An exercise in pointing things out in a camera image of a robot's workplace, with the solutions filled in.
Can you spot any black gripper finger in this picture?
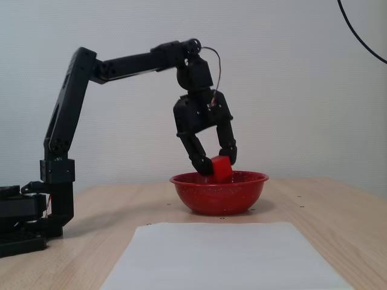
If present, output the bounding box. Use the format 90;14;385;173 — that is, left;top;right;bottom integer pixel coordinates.
215;119;238;167
177;132;215;177

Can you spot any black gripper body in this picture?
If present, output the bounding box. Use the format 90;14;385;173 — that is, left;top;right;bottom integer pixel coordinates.
172;89;235;138

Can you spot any red cube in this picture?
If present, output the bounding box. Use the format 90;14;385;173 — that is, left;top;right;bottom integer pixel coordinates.
210;155;233;183

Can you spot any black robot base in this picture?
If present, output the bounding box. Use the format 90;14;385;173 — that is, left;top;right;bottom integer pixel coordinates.
0;185;48;259

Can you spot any red speckled bowl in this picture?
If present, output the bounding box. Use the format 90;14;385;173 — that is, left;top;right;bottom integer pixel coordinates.
169;170;270;216

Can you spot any white paper sheet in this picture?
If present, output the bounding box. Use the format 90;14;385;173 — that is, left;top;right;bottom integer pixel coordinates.
99;222;354;290

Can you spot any red white black servo wire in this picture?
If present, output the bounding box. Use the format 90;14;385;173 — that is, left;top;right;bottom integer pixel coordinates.
200;46;222;107
44;195;55;218

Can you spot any black wall cable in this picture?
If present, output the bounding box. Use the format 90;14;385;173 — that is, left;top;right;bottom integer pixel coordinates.
337;0;387;65

